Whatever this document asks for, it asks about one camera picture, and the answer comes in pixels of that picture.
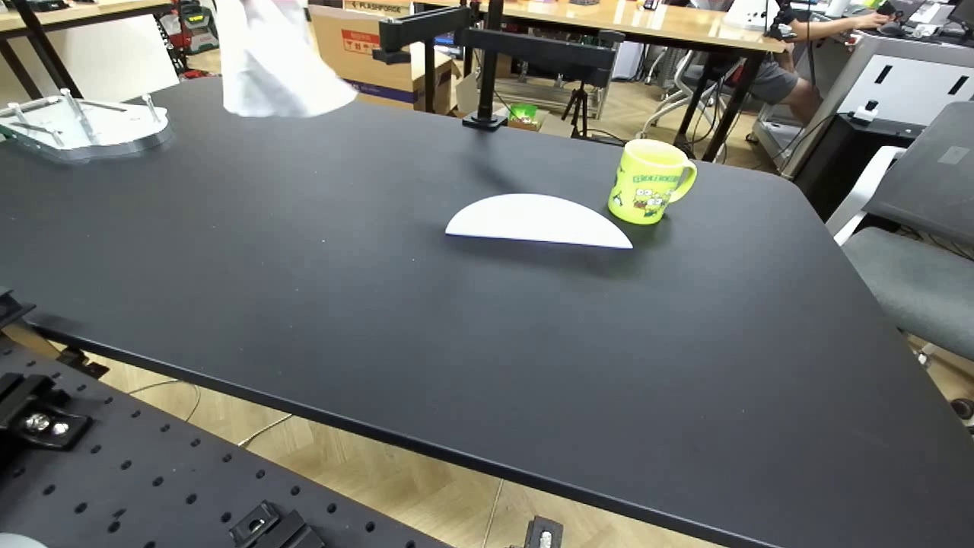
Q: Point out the white cloth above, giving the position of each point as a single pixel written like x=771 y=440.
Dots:
x=271 y=63

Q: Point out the white half-round plate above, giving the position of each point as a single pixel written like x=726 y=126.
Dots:
x=536 y=221

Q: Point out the yellow-green printed mug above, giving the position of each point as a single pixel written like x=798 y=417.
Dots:
x=646 y=179

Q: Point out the small black tripod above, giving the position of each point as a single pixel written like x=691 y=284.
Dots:
x=580 y=107

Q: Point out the cardboard box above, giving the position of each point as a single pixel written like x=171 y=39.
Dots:
x=351 y=45

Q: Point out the long wooden table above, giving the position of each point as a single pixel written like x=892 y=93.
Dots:
x=648 y=29

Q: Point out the seated person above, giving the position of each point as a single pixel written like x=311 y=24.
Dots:
x=802 y=70

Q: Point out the black perforated breadboard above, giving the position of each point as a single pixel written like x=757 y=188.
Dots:
x=132 y=468

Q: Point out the white board panel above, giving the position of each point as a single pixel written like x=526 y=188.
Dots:
x=118 y=57

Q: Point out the grey office chair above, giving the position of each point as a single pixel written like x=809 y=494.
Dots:
x=917 y=233

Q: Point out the grey cabinet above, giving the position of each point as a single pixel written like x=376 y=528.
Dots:
x=884 y=94

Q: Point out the black clamp with silver bolts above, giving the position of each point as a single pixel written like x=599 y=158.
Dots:
x=41 y=417

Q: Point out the wooden desk with black legs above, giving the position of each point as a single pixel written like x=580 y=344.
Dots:
x=71 y=13

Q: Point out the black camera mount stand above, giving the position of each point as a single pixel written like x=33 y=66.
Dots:
x=505 y=45

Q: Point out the silver bolt mount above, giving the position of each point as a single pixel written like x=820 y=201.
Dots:
x=544 y=532

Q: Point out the small black bracket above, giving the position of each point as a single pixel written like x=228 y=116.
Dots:
x=271 y=528

